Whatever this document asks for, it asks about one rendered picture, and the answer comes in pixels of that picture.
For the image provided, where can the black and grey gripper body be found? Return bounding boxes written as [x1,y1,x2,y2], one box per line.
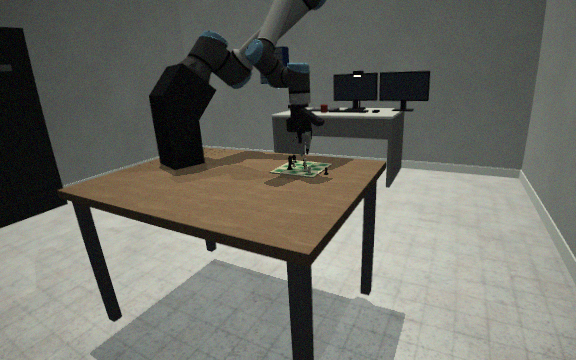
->
[286,104,311,133]

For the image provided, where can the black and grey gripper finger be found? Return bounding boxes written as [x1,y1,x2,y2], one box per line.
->
[292,127,305,156]
[303,127,312,154]

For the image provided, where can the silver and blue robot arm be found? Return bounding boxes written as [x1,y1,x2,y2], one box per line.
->
[178,0,326,105]

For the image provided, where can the green and cream chessboard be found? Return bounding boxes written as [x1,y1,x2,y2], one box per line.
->
[270,160,332,178]

